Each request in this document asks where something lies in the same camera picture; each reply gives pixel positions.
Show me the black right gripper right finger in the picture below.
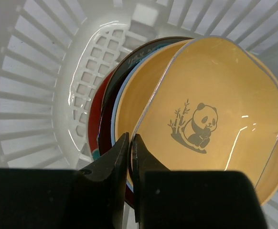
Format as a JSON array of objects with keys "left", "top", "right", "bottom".
[{"left": 132, "top": 135, "right": 267, "bottom": 229}]

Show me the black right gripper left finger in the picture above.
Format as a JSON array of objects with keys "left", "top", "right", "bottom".
[{"left": 0, "top": 133, "right": 129, "bottom": 229}]

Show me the red plate with teal flower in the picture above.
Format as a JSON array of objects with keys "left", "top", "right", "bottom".
[{"left": 87, "top": 71, "right": 114, "bottom": 160}]

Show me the light blue round plate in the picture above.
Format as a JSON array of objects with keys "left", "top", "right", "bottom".
[{"left": 110, "top": 64, "right": 139, "bottom": 189}]

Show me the dark red rimmed round plate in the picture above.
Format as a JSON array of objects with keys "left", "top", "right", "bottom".
[{"left": 98, "top": 36, "right": 194, "bottom": 208}]

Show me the yellow square panda dish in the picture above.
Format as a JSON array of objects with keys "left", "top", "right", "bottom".
[{"left": 132, "top": 37, "right": 278, "bottom": 191}]

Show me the yellow round plate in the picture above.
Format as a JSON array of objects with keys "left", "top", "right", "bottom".
[{"left": 115, "top": 40, "right": 278, "bottom": 204}]

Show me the white plastic dish bin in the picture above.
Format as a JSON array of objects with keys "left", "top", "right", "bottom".
[{"left": 0, "top": 0, "right": 278, "bottom": 229}]

